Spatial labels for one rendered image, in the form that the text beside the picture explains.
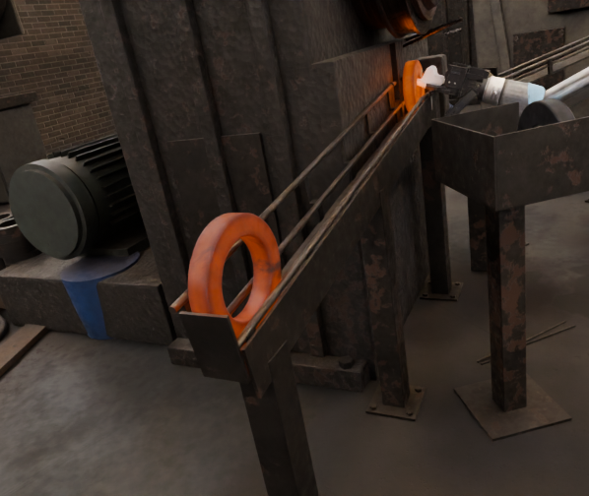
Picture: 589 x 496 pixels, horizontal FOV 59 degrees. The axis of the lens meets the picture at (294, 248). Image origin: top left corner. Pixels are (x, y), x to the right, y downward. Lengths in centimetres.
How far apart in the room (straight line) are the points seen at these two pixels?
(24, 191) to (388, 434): 153
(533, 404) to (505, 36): 329
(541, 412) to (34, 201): 177
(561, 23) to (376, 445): 345
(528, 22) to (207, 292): 387
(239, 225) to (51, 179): 140
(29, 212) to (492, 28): 342
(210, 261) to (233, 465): 82
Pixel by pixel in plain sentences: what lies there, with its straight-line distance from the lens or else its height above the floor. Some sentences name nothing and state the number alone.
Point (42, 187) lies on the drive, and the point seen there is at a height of 60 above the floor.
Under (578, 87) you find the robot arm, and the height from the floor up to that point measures 67.
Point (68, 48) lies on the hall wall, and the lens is 883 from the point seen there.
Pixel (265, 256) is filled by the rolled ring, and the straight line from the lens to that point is 78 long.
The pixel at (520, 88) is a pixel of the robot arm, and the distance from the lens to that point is 163.
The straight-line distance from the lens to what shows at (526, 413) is 144.
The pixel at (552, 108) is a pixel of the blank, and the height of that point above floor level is 74.
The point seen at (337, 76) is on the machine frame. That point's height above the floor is 84.
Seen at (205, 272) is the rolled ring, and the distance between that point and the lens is 66.
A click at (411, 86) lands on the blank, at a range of 162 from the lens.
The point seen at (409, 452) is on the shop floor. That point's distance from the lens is 135.
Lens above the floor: 93
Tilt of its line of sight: 21 degrees down
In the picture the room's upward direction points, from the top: 10 degrees counter-clockwise
